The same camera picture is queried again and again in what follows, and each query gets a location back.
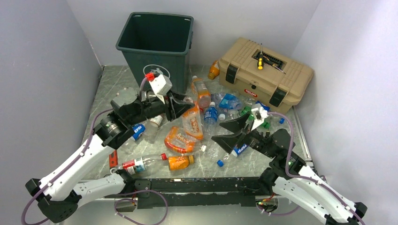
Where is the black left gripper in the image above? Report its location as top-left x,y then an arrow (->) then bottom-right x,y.
127,88 -> 195,126

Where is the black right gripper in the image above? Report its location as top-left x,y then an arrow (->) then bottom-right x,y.
211,111 -> 276,158

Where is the orange label bottle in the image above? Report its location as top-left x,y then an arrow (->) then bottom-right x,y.
182,97 -> 204,140

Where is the blue label water bottle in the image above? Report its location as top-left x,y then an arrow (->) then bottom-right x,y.
204,102 -> 218,139

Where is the crushed large orange bottle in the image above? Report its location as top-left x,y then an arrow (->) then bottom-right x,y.
164,126 -> 203,154

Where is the small orange juice bottle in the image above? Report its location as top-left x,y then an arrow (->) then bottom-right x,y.
168,155 -> 195,171

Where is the clear bottle red cap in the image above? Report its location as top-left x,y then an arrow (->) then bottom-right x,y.
110,153 -> 167,175

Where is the pepsi bottle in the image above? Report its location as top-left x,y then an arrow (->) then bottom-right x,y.
130,124 -> 145,141
216,144 -> 248,167

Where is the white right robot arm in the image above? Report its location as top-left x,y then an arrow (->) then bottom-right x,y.
212,113 -> 367,225

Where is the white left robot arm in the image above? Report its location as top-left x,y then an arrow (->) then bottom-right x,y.
25,88 -> 194,223

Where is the dark green trash bin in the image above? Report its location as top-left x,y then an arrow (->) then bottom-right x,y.
115,12 -> 194,93

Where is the tall orange drink bottle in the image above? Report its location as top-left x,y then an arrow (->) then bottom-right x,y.
191,75 -> 211,109

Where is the crushed blue label bottle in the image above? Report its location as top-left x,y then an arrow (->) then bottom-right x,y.
212,92 -> 243,110

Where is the white label green cap bottle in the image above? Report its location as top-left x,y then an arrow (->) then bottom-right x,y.
144,115 -> 163,144

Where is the green plastic bottle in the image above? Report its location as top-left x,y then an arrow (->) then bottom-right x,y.
239,106 -> 269,127

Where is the orange bottle behind toolbox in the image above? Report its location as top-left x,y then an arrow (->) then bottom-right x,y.
207,60 -> 220,80

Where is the tan plastic toolbox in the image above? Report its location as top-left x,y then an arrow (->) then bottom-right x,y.
218,37 -> 314,114

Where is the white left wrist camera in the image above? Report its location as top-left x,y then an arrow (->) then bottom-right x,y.
145,73 -> 172,104

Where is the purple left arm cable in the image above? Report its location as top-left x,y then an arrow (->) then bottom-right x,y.
21,76 -> 156,225

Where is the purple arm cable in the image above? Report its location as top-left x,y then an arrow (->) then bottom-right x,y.
267,112 -> 367,225
21,76 -> 156,225

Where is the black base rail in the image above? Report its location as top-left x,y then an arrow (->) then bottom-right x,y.
105,177 -> 272,209

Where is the yellow handled screwdriver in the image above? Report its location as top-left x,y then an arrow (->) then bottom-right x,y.
257,43 -> 264,70

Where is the red handled adjustable wrench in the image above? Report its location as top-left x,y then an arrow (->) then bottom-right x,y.
108,150 -> 118,169

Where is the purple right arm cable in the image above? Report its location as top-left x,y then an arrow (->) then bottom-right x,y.
267,112 -> 367,225

